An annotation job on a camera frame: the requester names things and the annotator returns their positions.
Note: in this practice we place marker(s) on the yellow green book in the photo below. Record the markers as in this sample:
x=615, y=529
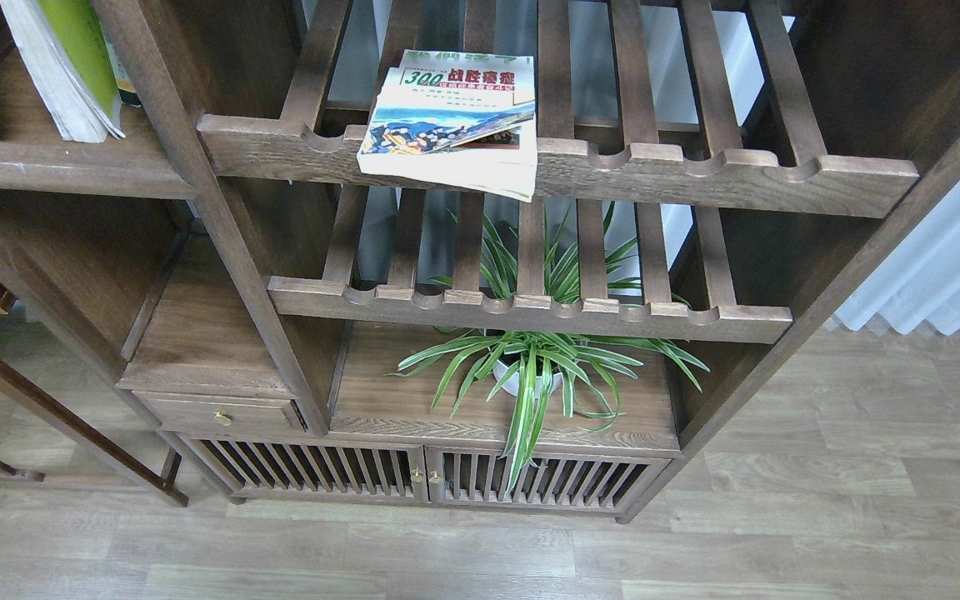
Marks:
x=62, y=46

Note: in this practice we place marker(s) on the white blue 300 book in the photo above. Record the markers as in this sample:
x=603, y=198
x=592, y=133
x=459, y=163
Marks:
x=459, y=119

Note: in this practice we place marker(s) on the brass drawer knob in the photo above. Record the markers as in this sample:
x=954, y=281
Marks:
x=222, y=418

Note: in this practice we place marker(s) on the green spider plant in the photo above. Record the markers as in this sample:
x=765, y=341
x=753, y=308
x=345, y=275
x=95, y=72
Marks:
x=543, y=361

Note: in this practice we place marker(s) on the white curtain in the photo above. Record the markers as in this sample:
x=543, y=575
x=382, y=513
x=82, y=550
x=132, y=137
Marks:
x=918, y=284

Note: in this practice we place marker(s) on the white plant pot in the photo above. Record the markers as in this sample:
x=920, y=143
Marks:
x=507, y=371

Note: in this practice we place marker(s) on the wooden furniture at left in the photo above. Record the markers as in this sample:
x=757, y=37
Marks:
x=61, y=427

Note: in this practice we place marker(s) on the dark wooden bookshelf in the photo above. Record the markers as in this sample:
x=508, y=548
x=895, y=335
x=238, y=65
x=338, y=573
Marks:
x=229, y=255

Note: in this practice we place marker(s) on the upright book on shelf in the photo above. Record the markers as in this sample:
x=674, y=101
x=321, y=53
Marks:
x=126, y=90

